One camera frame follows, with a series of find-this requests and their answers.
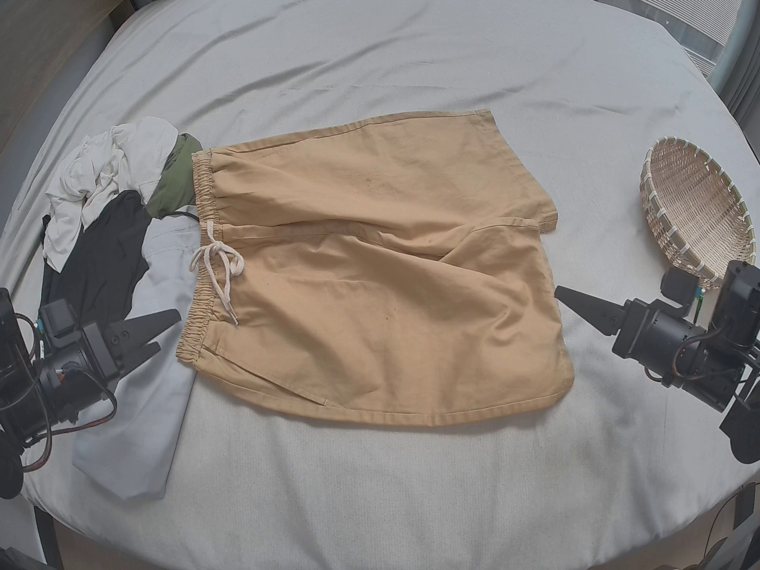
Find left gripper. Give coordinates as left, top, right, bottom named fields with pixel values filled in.
left=44, top=309, right=182, bottom=397

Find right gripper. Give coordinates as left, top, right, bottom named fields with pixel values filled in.
left=555, top=285, right=709, bottom=382

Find pale grey garment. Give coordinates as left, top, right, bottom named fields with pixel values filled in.
left=72, top=204, right=206, bottom=502

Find black garment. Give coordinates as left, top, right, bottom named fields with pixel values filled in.
left=40, top=190, right=153, bottom=326

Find round woven basket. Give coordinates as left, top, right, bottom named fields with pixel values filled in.
left=639, top=136, right=756, bottom=291

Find olive green garment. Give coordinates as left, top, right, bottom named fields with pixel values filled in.
left=145, top=133, right=203, bottom=220

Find white garment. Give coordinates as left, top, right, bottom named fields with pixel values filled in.
left=44, top=117, right=179, bottom=272

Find bed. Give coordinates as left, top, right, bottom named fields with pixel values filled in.
left=0, top=0, right=760, bottom=570

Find black cable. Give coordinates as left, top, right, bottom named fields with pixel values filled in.
left=17, top=368, right=119, bottom=473

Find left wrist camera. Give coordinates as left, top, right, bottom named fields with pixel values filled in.
left=37, top=298, right=82, bottom=350

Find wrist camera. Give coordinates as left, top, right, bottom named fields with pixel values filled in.
left=660, top=267, right=705, bottom=320
left=37, top=298, right=82, bottom=350

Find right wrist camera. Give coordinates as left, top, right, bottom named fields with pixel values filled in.
left=660, top=267, right=705, bottom=320

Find tan drawstring shorts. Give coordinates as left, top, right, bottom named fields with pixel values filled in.
left=176, top=108, right=577, bottom=428

